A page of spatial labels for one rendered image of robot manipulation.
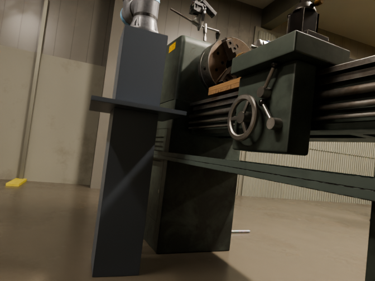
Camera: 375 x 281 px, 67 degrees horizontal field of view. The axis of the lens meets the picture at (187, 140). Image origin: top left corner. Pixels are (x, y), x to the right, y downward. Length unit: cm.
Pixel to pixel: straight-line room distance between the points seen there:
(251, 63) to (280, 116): 21
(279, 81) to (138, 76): 66
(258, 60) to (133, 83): 60
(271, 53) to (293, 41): 8
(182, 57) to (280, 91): 90
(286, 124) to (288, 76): 14
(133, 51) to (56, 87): 277
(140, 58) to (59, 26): 298
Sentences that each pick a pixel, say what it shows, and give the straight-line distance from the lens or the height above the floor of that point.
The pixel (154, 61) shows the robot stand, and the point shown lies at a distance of 135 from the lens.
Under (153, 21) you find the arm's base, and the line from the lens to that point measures 146.
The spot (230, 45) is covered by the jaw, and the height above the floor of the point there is 117.
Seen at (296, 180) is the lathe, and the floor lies 53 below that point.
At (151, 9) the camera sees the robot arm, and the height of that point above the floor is 122.
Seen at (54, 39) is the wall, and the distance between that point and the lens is 419.
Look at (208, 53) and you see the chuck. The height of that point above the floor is 111.
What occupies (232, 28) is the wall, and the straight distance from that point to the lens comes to 490.
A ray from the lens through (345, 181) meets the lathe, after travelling 65.
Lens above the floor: 57
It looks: 3 degrees up
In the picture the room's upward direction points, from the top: 7 degrees clockwise
